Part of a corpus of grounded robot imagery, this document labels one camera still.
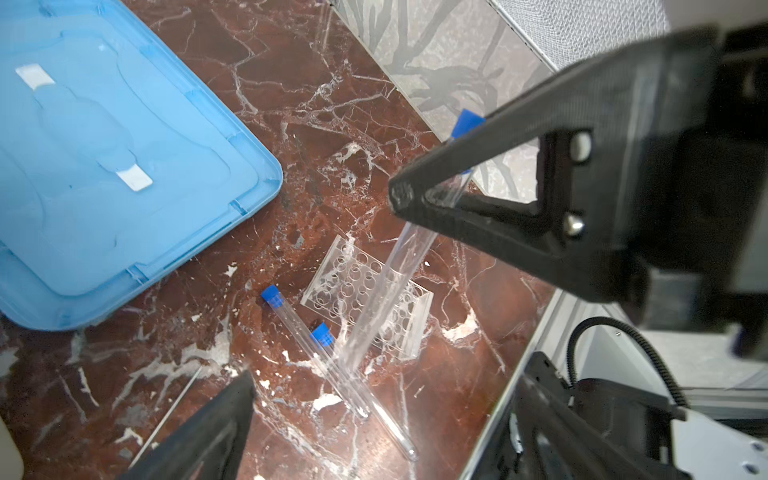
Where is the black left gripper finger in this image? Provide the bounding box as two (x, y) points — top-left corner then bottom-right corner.
(120, 371), (256, 479)

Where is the aluminium frame profile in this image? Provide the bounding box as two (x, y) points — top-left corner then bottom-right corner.
(460, 290), (579, 479)

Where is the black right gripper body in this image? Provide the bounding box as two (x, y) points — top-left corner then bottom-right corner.
(623, 23), (767, 360)

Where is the blue capped test tube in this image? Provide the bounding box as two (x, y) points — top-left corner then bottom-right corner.
(338, 109), (485, 371)
(310, 320), (418, 462)
(261, 285), (370, 419)

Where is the thin metal rod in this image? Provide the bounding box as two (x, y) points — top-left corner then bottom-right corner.
(128, 365), (203, 470)

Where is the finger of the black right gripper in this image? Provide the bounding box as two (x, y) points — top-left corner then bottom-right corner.
(388, 26), (720, 302)

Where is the clear test tube rack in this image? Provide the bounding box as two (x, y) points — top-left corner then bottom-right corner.
(300, 236), (433, 361)

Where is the white wire mesh basket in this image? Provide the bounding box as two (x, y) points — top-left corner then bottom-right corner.
(490, 0), (670, 71)

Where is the blue plastic bin lid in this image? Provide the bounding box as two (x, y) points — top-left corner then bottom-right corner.
(1, 1), (283, 331)

